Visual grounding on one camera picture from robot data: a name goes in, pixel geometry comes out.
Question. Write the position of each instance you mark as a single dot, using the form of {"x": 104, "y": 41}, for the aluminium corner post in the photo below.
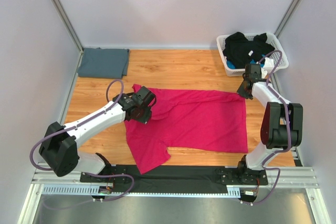
{"x": 67, "y": 23}
{"x": 286, "y": 17}

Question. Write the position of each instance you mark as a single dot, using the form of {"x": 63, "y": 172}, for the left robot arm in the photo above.
{"x": 60, "y": 148}

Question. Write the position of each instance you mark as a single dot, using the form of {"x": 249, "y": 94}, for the white cloth in basket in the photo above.
{"x": 267, "y": 64}

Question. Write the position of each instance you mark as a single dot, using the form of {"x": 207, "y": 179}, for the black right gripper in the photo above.
{"x": 240, "y": 92}

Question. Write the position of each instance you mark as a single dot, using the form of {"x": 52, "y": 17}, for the folded grey-blue t shirt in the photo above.
{"x": 104, "y": 63}

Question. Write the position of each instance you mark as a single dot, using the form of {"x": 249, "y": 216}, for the black t shirt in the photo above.
{"x": 241, "y": 51}

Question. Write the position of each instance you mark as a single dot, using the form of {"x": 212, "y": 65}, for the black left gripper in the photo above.
{"x": 145, "y": 119}

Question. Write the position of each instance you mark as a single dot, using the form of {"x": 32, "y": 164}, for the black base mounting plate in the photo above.
{"x": 190, "y": 178}

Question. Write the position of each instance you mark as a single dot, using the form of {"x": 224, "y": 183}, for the pink t shirt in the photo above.
{"x": 209, "y": 120}

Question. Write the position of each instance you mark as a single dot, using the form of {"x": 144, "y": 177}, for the blue t shirt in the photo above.
{"x": 230, "y": 65}

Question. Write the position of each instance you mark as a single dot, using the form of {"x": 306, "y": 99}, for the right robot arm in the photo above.
{"x": 281, "y": 128}

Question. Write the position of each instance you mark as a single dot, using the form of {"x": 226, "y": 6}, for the left aluminium corner post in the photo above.
{"x": 67, "y": 23}

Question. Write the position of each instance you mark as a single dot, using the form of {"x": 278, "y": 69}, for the right aluminium corner post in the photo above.
{"x": 286, "y": 17}

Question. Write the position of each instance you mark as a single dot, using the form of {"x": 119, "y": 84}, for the white slotted cable duct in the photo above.
{"x": 99, "y": 191}

